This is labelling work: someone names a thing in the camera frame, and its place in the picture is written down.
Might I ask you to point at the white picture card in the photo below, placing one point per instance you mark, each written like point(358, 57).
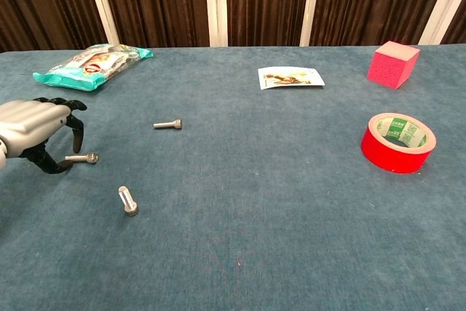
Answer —
point(287, 78)

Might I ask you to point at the pink foam cube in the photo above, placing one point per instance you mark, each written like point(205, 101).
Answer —
point(389, 67)

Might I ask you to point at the red tape roll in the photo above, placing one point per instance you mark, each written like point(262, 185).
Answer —
point(393, 156)

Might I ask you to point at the teal snack bag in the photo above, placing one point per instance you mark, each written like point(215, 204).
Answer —
point(87, 67)

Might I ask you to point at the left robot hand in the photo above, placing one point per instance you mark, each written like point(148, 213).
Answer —
point(32, 121)

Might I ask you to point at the metal bolt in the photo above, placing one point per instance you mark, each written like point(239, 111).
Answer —
point(128, 201)
point(87, 158)
point(167, 125)

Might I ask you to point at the white frame post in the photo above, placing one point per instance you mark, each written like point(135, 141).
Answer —
point(216, 1)
point(100, 1)
point(448, 1)
point(310, 1)

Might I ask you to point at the blue felt table cover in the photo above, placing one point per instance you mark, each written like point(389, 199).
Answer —
point(233, 216)

